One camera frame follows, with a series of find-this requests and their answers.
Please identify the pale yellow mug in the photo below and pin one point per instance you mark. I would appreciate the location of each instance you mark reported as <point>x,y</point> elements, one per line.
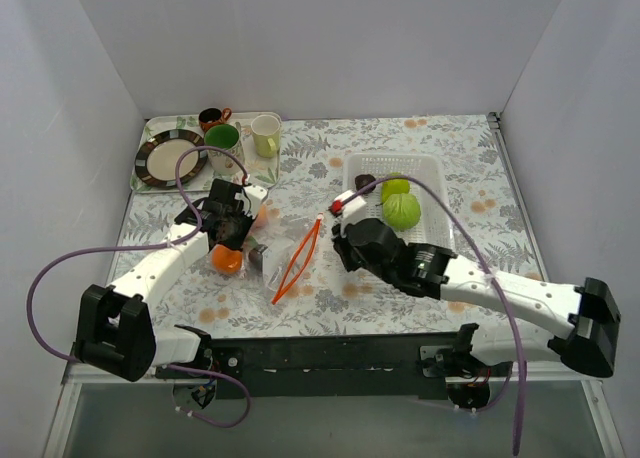
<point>266,133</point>

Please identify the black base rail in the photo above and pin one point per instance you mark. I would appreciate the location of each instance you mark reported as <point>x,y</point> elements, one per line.
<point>416,364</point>

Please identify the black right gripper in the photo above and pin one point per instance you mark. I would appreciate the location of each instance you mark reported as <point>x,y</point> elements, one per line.
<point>345,248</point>

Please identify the fake red peach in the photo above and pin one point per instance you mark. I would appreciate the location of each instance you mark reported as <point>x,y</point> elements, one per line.
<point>265,215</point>

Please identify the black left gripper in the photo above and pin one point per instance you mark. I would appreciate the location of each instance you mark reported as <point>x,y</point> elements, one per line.
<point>232,229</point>

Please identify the fake orange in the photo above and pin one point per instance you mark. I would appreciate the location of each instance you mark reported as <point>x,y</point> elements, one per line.
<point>225,260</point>

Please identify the clear zip top bag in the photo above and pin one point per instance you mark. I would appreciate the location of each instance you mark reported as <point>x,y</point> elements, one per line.
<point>291,251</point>

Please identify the floral tablecloth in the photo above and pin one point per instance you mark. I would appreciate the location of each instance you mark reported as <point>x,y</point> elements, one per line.
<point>327,300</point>

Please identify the fake dark purple plum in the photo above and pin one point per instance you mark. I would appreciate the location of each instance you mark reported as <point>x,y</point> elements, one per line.
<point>365,183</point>

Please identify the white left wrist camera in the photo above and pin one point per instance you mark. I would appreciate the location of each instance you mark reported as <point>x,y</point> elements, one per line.
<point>253,197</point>

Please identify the fake green cabbage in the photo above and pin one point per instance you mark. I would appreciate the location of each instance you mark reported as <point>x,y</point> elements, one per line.
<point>402,211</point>

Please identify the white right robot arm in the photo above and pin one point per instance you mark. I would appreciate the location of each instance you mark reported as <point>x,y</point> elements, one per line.
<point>577,325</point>

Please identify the brown striped plate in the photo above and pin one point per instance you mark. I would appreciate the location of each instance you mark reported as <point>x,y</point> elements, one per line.
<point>156,159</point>

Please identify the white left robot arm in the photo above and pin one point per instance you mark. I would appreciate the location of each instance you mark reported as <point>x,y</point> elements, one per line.
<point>115,330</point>

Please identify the fake green lime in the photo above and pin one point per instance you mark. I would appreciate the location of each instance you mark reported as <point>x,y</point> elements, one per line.
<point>396,185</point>

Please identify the green floral mug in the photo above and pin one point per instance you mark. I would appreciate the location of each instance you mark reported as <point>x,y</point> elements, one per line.
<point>227,138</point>

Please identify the small brown orange cup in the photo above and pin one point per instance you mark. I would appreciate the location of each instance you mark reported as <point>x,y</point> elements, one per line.
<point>212,117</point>

